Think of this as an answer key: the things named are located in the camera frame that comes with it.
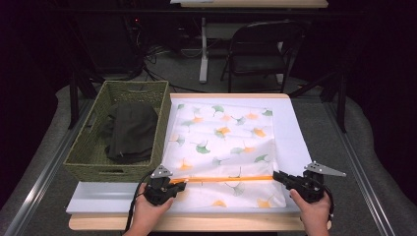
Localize metal floor rail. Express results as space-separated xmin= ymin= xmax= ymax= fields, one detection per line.
xmin=323 ymin=101 xmax=396 ymax=236
xmin=3 ymin=99 xmax=94 ymax=236

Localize hand-held gripper cable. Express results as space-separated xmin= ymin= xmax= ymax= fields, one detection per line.
xmin=323 ymin=185 xmax=335 ymax=221
xmin=124 ymin=171 xmax=155 ymax=232

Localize person's left hand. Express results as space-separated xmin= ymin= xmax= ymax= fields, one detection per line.
xmin=131 ymin=183 xmax=174 ymax=230

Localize person's right hand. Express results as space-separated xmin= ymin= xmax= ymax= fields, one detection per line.
xmin=289 ymin=190 xmax=331 ymax=227

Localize dark grey garment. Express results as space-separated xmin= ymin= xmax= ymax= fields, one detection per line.
xmin=102 ymin=102 xmax=159 ymax=165

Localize green woven basket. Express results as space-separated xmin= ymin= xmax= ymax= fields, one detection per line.
xmin=63 ymin=80 xmax=172 ymax=183

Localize left hand-held gripper cable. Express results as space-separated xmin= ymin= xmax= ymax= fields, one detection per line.
xmin=124 ymin=171 xmax=155 ymax=232

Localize light wooden table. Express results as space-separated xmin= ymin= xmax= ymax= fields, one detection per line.
xmin=68 ymin=92 xmax=332 ymax=232

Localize leaf-print white laundry bag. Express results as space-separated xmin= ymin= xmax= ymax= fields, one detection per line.
xmin=161 ymin=101 xmax=288 ymax=209

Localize right hand-held gripper cable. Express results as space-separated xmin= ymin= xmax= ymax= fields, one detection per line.
xmin=323 ymin=185 xmax=335 ymax=221

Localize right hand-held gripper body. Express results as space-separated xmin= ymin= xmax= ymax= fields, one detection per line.
xmin=288 ymin=160 xmax=347 ymax=204

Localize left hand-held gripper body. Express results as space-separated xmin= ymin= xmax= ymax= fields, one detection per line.
xmin=143 ymin=164 xmax=180 ymax=207

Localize white board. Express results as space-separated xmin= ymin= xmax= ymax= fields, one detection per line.
xmin=66 ymin=96 xmax=330 ymax=215

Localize black folding chair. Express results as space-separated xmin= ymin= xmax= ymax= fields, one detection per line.
xmin=219 ymin=20 xmax=304 ymax=93

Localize white-legged wooden desk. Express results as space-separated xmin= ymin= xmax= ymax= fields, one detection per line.
xmin=170 ymin=0 xmax=329 ymax=85

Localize black metal stand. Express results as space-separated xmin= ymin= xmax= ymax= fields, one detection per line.
xmin=68 ymin=70 xmax=80 ymax=130
xmin=288 ymin=70 xmax=347 ymax=134

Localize black floor cables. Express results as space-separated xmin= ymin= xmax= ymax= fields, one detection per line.
xmin=124 ymin=19 xmax=205 ymax=94

